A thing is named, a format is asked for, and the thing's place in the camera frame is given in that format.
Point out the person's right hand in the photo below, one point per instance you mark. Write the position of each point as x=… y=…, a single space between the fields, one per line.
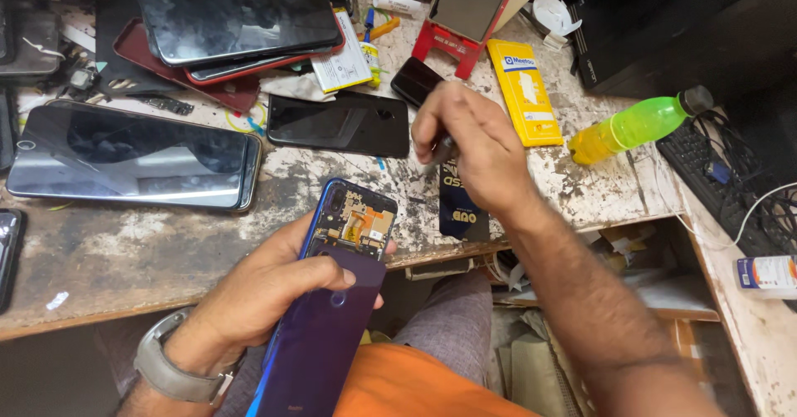
x=489 y=149

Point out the person's left hand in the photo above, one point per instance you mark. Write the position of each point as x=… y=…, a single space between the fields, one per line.
x=249 y=299

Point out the person's right fingers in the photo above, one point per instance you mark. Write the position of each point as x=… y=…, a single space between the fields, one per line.
x=439 y=115

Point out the grey metal hand tool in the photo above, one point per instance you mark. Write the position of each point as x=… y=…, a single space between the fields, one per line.
x=443 y=149

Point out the blue-framed phone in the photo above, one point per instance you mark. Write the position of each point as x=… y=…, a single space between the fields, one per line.
x=355 y=218

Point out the purple phone back cover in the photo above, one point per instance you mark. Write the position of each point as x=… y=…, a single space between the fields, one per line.
x=317 y=348

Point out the small glossy black phone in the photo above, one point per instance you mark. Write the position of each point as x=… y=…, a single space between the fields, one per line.
x=412 y=81

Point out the red phone stand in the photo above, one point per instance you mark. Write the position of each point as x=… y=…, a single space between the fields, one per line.
x=445 y=47

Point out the yellow retail packet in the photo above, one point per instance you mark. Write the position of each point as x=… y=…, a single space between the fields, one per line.
x=523 y=93

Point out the glue bottle with blue cap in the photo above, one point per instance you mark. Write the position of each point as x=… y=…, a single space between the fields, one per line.
x=372 y=56

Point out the dark blue printed card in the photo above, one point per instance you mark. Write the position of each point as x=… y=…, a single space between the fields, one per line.
x=457 y=211

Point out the orange plastic pry tool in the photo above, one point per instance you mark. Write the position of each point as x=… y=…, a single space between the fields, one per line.
x=386 y=28

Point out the white phone battery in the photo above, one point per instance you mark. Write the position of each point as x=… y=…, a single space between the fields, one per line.
x=342 y=65

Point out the white plastic bottle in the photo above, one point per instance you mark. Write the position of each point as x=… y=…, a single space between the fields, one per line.
x=517 y=0

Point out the crumpled white tissue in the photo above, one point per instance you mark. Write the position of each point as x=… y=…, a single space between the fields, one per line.
x=296 y=86

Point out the white tape roll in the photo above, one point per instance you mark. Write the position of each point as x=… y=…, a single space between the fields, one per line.
x=553 y=13

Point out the red-framed phone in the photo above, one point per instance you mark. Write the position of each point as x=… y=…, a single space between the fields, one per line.
x=261 y=68

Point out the green plastic bottle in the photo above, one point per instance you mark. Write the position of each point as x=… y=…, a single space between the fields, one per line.
x=629 y=124

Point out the yellow-green rubber band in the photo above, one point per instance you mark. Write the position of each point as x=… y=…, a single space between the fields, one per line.
x=231 y=123

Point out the grey trousers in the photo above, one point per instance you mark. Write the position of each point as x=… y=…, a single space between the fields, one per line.
x=448 y=323

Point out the large black glossy phone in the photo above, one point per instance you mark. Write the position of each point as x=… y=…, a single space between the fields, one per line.
x=236 y=15

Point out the black computer case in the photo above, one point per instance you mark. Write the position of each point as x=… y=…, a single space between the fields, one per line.
x=647 y=18

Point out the small black circuit board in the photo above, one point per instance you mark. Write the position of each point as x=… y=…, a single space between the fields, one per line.
x=169 y=104

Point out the black keyboard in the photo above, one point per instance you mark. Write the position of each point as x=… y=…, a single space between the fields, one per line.
x=703 y=174

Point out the orange shirt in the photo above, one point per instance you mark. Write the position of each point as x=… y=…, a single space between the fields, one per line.
x=411 y=386

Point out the maroon phone case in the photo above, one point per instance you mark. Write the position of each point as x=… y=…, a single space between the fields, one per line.
x=140 y=53

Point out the large gold-framed phone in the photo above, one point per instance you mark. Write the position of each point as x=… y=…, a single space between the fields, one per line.
x=131 y=155

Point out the white box with blue label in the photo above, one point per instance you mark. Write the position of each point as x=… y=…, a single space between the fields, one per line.
x=769 y=275

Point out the grey wristwatch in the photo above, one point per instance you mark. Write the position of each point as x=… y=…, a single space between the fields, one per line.
x=174 y=376

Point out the dark grey phone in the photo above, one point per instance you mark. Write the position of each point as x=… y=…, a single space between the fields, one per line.
x=31 y=43

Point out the black phone with shiny edge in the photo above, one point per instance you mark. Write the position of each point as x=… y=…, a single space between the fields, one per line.
x=9 y=255

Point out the black phone with camera hole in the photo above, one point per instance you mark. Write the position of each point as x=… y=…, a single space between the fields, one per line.
x=336 y=124

